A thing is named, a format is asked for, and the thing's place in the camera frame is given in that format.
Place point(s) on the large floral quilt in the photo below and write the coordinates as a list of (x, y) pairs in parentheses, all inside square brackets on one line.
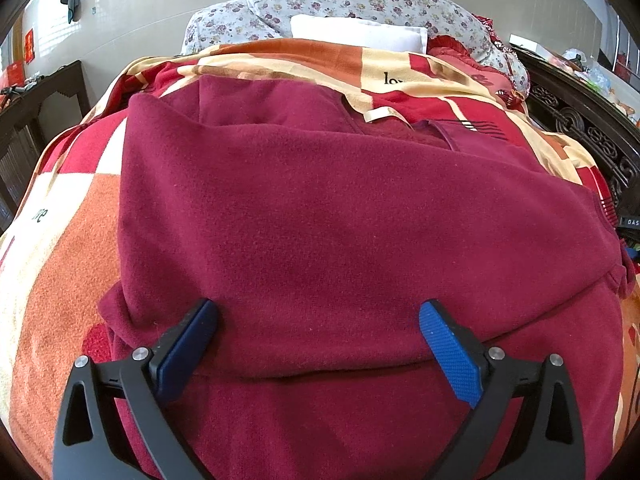
[(370, 0)]

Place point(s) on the white pillow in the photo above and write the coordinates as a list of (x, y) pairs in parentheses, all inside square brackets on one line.
[(355, 32)]

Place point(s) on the white flat box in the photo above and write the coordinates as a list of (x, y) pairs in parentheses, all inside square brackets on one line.
[(530, 45)]

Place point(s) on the red orange printed blanket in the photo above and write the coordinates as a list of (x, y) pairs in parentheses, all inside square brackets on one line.
[(60, 260)]

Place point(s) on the maroon fleece sweater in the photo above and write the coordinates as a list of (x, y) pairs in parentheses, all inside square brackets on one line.
[(325, 220)]

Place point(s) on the red box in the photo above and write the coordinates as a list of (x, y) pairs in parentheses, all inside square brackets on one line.
[(10, 76)]

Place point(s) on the dark carved wooden bed frame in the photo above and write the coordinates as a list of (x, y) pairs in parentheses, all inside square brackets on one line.
[(575, 115)]

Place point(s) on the clutter of plastic bags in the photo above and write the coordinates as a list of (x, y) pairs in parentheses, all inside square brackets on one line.
[(595, 77)]

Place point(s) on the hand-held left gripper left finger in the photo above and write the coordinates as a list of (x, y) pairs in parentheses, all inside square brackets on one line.
[(187, 355)]

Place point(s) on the small floral pillow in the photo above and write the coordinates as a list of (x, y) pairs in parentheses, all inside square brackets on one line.
[(220, 22)]

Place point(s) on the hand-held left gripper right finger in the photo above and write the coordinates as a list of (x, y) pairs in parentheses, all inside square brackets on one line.
[(447, 350)]

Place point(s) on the dark wooden side table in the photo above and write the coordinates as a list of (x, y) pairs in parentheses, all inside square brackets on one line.
[(45, 95)]

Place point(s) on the red heart cushion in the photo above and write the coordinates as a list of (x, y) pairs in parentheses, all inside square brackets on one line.
[(455, 52)]

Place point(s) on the red paper wall decoration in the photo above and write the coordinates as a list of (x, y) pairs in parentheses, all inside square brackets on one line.
[(30, 46)]

